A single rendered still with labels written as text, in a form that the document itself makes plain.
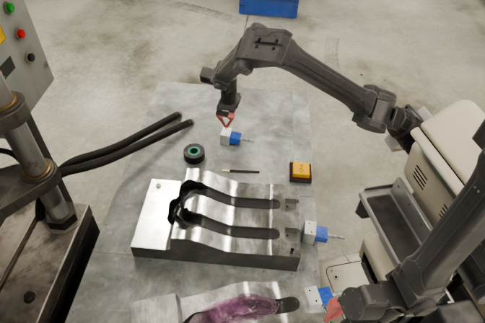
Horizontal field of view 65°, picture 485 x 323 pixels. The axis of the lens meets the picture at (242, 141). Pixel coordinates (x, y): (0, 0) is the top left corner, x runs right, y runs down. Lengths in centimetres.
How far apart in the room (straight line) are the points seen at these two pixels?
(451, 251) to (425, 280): 10
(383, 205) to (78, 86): 267
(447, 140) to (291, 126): 84
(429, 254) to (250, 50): 53
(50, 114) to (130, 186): 177
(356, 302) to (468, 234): 25
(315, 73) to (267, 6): 323
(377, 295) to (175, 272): 64
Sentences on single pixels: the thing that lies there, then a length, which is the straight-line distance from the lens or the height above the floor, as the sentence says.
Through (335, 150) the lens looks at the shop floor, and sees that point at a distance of 271.
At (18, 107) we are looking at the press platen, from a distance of 105.
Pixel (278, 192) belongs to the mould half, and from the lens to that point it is 127.
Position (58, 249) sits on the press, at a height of 78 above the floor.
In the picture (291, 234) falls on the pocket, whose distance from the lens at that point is 122.
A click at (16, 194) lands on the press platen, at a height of 104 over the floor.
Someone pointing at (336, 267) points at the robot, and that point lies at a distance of 187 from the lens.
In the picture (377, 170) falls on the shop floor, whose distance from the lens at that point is 267.
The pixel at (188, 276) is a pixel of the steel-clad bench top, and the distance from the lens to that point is 121.
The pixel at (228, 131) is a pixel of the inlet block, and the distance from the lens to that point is 150.
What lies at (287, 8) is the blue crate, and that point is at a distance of 411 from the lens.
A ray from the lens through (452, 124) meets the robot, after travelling 93.
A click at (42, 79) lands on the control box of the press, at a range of 143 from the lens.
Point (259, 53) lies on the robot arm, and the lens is 84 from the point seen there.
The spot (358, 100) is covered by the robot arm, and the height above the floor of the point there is 131.
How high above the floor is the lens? 190
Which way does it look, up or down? 45 degrees down
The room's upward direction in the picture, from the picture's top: 3 degrees clockwise
